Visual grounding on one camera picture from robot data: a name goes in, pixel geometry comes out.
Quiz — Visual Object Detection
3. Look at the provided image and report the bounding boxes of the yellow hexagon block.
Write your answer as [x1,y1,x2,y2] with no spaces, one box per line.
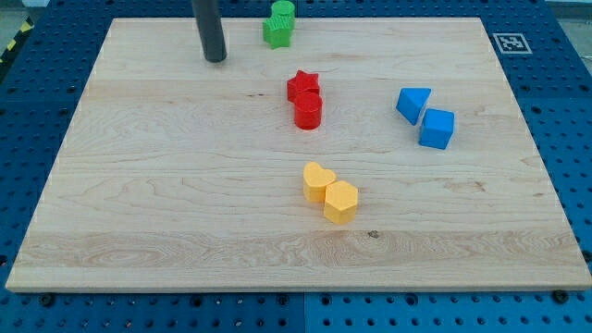
[323,180,359,225]

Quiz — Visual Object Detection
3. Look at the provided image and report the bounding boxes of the yellow heart block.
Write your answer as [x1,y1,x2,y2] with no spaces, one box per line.
[302,162,337,203]

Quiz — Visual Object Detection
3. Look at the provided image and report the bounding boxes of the white fiducial marker tag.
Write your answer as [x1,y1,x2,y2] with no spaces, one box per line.
[493,32,532,55]

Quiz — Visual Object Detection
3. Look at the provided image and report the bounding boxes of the blue cube block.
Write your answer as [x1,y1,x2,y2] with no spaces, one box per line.
[419,108,455,150]

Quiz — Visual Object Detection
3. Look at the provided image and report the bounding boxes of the black yellow hazard tape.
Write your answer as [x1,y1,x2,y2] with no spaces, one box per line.
[1,17,34,65]

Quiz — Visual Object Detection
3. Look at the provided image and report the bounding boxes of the green cylinder block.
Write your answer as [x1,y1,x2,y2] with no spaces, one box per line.
[271,0,296,29]

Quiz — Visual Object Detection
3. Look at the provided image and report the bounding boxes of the blue triangular prism block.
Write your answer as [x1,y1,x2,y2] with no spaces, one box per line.
[396,87,432,125]

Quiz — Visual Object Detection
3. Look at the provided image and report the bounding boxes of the red cylinder block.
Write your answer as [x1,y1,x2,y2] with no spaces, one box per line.
[294,92,323,130]

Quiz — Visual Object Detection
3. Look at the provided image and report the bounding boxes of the red star block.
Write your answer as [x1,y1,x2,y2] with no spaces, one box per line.
[287,70,320,102]

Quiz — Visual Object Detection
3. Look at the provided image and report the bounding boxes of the green star block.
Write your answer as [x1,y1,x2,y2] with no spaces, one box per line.
[263,15,293,49]

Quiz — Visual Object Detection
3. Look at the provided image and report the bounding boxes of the light wooden board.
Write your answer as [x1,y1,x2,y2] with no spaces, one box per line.
[6,18,591,293]

